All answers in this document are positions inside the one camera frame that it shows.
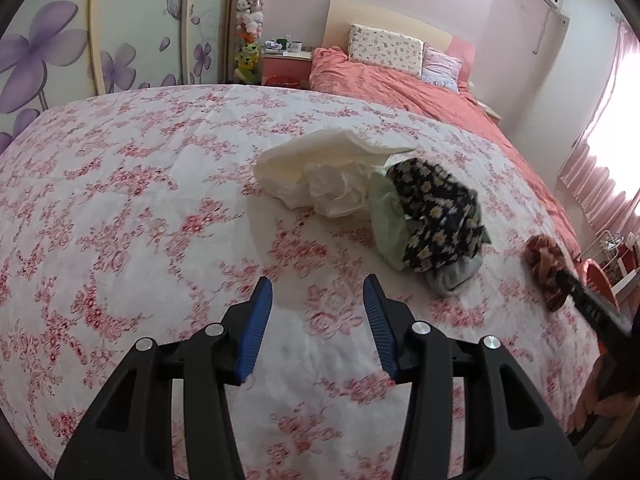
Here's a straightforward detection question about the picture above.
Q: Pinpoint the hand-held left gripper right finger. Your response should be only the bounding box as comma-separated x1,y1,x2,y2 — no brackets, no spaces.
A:
362,274,586,480

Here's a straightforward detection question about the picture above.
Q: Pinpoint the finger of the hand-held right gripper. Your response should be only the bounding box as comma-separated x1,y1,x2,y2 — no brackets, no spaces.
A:
552,269,633,341

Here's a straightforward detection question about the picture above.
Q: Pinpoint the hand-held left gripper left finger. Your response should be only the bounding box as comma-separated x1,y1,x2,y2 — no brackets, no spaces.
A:
54,276,274,480

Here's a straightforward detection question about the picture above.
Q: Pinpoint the orange plastic laundry basket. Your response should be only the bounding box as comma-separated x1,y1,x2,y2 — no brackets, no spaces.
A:
582,258,621,312

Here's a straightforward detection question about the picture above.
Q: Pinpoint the reddish brown patterned cloth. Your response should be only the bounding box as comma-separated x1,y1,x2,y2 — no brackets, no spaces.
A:
521,234,573,312

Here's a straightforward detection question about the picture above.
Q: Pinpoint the grey cloth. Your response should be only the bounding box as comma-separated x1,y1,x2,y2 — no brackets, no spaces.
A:
426,252,485,296

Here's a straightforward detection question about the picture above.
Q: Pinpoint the pale green cloth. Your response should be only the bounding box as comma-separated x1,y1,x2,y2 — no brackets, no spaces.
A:
369,172,417,271

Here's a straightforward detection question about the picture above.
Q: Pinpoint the pink curtain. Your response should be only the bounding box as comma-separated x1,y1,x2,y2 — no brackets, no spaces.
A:
557,22,640,233

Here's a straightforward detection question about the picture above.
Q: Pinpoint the black daisy print cloth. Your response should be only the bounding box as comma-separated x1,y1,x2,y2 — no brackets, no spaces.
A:
386,157,493,274

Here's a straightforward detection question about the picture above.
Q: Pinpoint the white crumpled plastic bag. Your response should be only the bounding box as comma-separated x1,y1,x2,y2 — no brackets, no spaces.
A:
306,160,374,219

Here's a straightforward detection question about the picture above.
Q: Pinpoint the pink floral tablecloth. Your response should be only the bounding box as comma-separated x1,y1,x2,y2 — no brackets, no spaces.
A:
0,82,601,480

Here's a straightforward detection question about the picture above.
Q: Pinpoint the cream white garment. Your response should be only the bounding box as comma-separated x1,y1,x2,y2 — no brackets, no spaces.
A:
255,129,418,210

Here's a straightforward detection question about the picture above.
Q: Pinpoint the coral duvet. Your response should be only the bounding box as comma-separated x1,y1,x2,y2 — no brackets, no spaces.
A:
308,46,583,261

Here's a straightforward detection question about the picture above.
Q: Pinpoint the pink nightstand with mugs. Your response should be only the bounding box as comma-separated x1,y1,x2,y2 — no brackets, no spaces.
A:
261,50,315,86

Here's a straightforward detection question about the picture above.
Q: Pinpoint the pink striped pillow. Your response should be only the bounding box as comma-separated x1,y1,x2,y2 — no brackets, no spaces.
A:
420,45,464,92

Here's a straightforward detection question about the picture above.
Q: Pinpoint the white floral pillow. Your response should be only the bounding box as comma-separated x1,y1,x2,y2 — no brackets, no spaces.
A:
347,23,426,80

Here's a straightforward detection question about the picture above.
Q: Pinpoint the white air conditioner pipe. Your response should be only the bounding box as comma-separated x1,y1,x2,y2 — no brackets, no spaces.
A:
532,7,547,56

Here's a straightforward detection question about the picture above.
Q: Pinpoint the clear tube of plush toys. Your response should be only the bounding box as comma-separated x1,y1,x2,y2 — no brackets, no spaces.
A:
234,0,271,85

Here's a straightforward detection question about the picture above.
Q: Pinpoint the beige and pink headboard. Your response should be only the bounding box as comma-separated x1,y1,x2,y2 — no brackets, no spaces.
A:
322,0,476,83

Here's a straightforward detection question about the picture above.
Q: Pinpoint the flower print sliding wardrobe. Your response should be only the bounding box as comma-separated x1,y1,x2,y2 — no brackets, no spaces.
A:
0,0,238,157

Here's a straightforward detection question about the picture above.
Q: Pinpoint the white wire rack cart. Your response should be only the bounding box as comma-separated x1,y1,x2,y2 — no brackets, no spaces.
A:
597,229,640,297

